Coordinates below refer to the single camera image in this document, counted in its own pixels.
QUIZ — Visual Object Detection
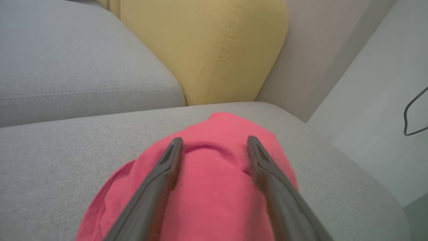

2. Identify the thin black wire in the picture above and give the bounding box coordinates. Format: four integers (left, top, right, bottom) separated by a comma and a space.
404, 86, 428, 136

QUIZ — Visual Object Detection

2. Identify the red basketball jersey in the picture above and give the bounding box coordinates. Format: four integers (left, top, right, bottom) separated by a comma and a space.
75, 112, 300, 241

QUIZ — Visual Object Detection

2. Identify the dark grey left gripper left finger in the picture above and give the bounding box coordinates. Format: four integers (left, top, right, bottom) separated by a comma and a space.
103, 137, 184, 241

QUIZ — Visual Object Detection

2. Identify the beige back panel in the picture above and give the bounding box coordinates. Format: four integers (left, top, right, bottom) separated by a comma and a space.
255, 0, 397, 123

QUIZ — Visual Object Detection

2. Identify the large grey sofa seat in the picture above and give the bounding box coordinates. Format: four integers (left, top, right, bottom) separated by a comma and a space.
0, 101, 411, 241

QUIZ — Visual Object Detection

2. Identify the yellow sofa back cushion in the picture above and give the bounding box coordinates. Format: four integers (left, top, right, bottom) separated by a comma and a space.
120, 0, 290, 106
97, 0, 121, 19

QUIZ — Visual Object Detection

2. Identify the grey sofa seat cushion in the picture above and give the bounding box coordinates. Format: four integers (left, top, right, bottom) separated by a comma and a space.
0, 0, 186, 128

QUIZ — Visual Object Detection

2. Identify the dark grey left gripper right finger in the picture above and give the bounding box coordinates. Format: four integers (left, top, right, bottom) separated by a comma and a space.
247, 136, 335, 241

